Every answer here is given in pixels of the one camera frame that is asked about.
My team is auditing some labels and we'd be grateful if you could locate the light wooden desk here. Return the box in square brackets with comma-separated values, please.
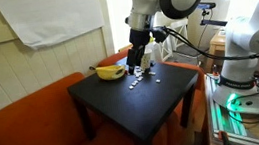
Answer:
[204, 28, 235, 70]

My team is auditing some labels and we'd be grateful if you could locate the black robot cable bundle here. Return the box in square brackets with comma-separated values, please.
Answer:
[150, 12, 259, 73]

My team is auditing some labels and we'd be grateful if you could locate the orange black clamp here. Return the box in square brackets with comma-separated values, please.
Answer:
[217, 129, 233, 145]
[210, 63, 221, 78]

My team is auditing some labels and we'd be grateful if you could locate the black side table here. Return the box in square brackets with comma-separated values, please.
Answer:
[63, 47, 210, 145]

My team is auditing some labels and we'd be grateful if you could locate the white paper sheet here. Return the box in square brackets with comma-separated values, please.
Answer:
[0, 0, 108, 56]

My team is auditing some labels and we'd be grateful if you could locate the white wooden chair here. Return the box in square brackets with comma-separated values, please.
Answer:
[153, 15, 213, 71]

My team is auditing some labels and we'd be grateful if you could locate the aluminium robot mounting platform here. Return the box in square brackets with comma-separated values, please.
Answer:
[201, 65, 259, 145]

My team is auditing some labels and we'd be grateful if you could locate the exterior camera on stand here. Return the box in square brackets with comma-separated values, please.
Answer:
[195, 0, 218, 12]

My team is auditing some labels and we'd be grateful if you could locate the yellow bowl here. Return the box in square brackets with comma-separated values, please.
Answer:
[94, 62, 128, 84]

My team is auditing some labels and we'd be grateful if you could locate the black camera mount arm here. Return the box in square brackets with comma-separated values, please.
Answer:
[197, 6, 233, 31]

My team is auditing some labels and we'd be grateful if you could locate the orange sofa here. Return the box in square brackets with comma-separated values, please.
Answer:
[0, 34, 216, 145]

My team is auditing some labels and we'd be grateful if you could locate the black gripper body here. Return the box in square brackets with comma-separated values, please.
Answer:
[127, 25, 153, 51]

